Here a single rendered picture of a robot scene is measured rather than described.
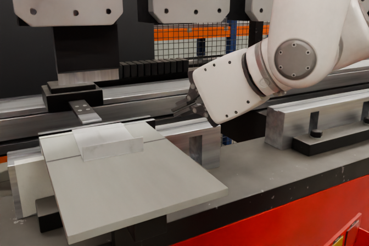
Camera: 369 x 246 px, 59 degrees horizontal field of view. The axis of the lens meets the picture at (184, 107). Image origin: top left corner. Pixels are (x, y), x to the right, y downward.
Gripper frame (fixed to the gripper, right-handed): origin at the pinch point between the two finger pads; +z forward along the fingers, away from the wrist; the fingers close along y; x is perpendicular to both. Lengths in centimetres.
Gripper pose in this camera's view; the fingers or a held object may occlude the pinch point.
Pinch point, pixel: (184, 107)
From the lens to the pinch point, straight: 59.8
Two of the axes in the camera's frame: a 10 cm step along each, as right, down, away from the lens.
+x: -5.3, 2.5, -8.1
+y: -4.2, -9.1, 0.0
